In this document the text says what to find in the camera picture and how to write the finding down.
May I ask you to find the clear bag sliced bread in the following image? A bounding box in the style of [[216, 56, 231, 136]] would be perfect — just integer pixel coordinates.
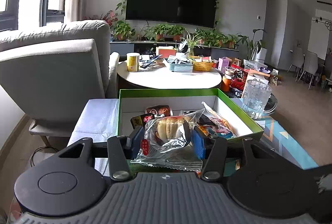
[[131, 109, 205, 172]]

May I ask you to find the red chicken snack pouch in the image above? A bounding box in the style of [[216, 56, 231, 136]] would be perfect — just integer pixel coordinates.
[[145, 105, 173, 117]]

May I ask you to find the black square snack packet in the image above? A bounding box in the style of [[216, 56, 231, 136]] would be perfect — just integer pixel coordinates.
[[130, 113, 155, 129]]

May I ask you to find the green cardboard box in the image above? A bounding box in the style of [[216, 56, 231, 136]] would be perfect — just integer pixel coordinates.
[[117, 87, 265, 141]]

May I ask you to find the clear glass mug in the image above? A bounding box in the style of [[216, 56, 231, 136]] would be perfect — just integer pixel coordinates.
[[242, 80, 277, 119]]

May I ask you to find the round white coffee table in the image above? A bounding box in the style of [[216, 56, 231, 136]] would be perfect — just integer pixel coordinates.
[[117, 61, 222, 89]]

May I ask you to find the yellow wicker basket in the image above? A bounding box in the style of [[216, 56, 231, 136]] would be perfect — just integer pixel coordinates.
[[192, 61, 214, 72]]

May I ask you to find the blue plastic tray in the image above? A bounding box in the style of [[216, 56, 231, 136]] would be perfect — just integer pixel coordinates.
[[168, 63, 193, 73]]

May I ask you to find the dark tv console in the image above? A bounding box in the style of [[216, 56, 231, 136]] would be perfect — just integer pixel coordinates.
[[110, 41, 240, 61]]

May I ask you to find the orange storage box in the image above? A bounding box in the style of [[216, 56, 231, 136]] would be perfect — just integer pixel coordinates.
[[156, 47, 177, 58]]

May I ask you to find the grey armchair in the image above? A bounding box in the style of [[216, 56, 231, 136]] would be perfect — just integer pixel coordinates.
[[1, 20, 119, 140]]

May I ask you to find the spider plant in vase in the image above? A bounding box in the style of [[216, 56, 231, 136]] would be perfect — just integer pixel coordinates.
[[178, 31, 202, 56]]

